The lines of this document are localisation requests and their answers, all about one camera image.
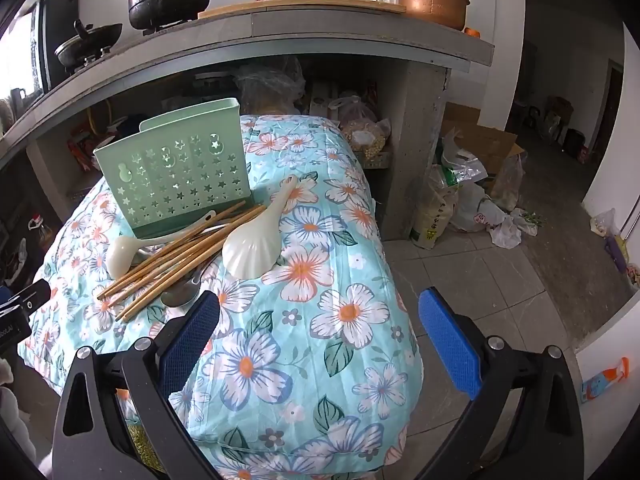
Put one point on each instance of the floral blanket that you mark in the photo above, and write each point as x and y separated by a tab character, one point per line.
310	340

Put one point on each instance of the bag of green beans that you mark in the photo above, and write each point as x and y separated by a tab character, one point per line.
139	440

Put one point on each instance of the white plastic rice paddle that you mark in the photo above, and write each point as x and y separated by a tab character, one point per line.
250	252

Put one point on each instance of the plastic bag of soybeans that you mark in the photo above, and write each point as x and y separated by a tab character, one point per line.
365	132

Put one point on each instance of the pale plastic bag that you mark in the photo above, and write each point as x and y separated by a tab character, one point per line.
606	222

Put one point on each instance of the cream soup ladle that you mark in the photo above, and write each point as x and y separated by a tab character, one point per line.
120	259

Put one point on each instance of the crumpled white plastic bag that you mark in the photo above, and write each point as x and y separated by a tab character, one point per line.
510	232

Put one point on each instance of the silver foil bag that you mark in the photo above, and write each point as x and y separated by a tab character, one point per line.
462	160

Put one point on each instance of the purple item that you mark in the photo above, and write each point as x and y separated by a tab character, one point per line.
615	252

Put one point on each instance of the cardboard box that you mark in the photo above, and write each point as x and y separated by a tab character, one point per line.
480	140

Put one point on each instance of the small mesh crate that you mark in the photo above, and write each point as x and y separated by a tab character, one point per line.
375	160

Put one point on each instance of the pale fluffy cloth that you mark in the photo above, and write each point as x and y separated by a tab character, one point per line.
10	425

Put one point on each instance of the black wok with lid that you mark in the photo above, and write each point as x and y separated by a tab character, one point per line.
87	42

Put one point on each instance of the small orange item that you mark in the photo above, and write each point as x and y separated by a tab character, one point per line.
471	32

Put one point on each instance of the copper pot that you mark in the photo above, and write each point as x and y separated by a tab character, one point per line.
432	7

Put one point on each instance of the wooden cutting board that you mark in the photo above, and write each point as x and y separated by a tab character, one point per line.
300	6

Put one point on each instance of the concrete kitchen counter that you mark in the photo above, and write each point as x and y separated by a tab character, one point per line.
350	30

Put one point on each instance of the oil bottle with red cap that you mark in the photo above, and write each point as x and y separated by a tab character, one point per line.
40	234

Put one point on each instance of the red packaging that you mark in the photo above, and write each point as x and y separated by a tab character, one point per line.
82	152

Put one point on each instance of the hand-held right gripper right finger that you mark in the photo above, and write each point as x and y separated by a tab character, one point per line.
447	342

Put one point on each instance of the orange and blue tube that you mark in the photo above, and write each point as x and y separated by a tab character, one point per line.
602	382

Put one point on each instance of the green perforated utensil holder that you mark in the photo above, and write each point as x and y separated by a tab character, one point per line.
175	175

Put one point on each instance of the black bin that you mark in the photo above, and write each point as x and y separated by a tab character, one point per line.
573	141

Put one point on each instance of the clear plastic bag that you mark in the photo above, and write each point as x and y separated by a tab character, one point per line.
510	180

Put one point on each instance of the black flat panel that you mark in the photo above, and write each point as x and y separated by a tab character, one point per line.
55	35

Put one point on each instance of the black mug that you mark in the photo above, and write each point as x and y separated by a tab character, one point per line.
17	96

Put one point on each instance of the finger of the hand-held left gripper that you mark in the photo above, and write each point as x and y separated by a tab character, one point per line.
30	296

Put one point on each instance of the rice sack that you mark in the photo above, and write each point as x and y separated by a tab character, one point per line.
435	210

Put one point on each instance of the green vegetable scraps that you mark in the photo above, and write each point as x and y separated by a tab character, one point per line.
532	218

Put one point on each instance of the gas stove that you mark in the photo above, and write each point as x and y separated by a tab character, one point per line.
165	25

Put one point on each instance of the bunch of bamboo chopsticks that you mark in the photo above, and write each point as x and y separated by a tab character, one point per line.
175	260

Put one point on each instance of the clear bag of noodles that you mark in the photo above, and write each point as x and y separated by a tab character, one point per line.
270	85

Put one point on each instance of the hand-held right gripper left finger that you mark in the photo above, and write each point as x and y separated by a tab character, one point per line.
192	340

